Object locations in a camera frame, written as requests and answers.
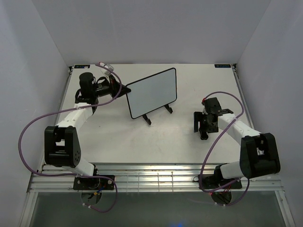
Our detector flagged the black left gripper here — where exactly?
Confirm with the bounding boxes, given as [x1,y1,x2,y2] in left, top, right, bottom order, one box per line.
[92,75,131,100]

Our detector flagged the black whiteboard eraser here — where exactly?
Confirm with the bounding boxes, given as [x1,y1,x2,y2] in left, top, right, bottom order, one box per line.
[199,126,208,140]

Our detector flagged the white black-framed whiteboard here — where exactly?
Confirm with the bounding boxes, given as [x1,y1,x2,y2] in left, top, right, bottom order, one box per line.
[126,68,177,119]

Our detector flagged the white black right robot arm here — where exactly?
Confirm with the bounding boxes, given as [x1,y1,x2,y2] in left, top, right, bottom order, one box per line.
[194,97,281,188]

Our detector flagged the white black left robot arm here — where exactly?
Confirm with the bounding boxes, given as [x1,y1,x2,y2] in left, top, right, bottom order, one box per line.
[45,72,131,189]

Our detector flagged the blue left corner label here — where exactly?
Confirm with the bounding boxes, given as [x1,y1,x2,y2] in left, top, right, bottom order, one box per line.
[74,65,90,69]

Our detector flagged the blue corner label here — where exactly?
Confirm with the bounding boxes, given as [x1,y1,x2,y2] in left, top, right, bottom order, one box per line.
[214,64,231,69]
[74,65,90,69]

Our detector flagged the blue right corner label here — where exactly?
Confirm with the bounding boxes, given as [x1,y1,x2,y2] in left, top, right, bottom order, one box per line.
[214,64,231,69]

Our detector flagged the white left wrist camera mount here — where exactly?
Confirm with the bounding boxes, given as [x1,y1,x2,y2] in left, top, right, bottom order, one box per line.
[97,62,114,77]

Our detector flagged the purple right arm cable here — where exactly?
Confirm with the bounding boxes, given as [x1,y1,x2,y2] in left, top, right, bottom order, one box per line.
[198,91,250,207]

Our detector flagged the wire whiteboard easel stand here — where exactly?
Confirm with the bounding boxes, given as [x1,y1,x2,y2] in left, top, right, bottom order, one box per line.
[142,104,173,125]

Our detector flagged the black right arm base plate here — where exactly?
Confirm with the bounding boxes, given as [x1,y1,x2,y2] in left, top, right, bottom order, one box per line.
[202,174,242,190]

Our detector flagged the aluminium table frame rail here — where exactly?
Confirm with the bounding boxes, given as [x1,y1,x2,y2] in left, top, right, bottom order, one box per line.
[27,163,285,193]

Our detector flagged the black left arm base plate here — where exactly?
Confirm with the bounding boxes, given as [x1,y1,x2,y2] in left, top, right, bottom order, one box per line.
[73,175,115,191]

